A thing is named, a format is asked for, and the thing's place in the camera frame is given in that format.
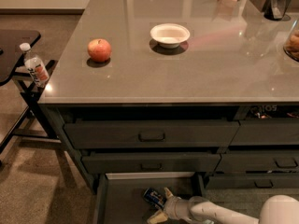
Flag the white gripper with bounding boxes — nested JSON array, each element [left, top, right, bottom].
[[147, 187, 192, 224]]

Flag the blue pepsi can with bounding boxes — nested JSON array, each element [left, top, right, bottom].
[[143, 188, 166, 209]]

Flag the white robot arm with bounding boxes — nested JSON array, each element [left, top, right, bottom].
[[143, 188, 299, 224]]

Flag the dark middle left drawer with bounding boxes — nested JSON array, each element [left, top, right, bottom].
[[81, 152, 221, 174]]

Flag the dark drawer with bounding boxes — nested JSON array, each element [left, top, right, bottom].
[[64, 120, 239, 149], [231, 119, 299, 146], [81, 152, 221, 174], [217, 150, 299, 173], [206, 173, 299, 189]]

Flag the open bottom left drawer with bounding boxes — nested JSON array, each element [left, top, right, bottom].
[[92, 174, 205, 224]]

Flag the dark top left drawer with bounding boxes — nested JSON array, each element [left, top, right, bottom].
[[64, 120, 239, 149]]

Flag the dark middle right drawer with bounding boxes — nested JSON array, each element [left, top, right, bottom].
[[217, 150, 299, 173]]

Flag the dark bottom right drawer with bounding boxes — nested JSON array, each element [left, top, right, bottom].
[[206, 173, 299, 189]]

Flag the dark top right drawer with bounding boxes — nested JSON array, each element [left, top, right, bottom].
[[231, 119, 299, 146]]

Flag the snack bags in drawer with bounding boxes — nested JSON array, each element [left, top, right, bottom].
[[248, 105, 299, 119]]

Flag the red apple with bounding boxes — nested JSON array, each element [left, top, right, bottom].
[[87, 38, 111, 63]]

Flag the white paper bowl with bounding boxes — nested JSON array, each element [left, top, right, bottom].
[[149, 23, 190, 49]]

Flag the clear water bottle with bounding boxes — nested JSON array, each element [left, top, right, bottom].
[[20, 43, 50, 88]]

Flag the glass jar with pastries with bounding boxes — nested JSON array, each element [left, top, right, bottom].
[[283, 20, 299, 62]]

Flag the black side table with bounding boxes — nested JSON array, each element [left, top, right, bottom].
[[0, 29, 57, 152]]

